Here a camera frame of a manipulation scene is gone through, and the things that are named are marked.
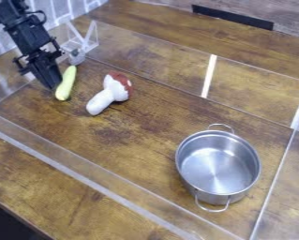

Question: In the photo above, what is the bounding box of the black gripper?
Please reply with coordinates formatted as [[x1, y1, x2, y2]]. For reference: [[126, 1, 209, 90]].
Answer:
[[5, 15, 64, 90]]

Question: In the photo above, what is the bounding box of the green handled metal spoon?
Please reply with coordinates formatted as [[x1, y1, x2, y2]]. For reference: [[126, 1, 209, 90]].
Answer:
[[53, 47, 86, 101]]

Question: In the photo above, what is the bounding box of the white and red toy mushroom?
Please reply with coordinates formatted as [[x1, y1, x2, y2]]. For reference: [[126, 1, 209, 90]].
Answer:
[[86, 71, 132, 115]]

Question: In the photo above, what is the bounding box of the clear acrylic front barrier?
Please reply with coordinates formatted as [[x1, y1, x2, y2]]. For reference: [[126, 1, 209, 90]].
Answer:
[[0, 116, 243, 240]]

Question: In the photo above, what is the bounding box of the stainless steel pot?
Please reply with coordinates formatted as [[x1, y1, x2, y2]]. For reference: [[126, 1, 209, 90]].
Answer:
[[174, 123, 261, 213]]

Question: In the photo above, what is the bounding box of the black strip on table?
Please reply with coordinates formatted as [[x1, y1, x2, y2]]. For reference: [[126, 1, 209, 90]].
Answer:
[[190, 5, 273, 31]]

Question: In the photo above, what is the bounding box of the clear acrylic triangle bracket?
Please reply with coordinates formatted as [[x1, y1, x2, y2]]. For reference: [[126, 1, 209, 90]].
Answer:
[[59, 21, 98, 53]]

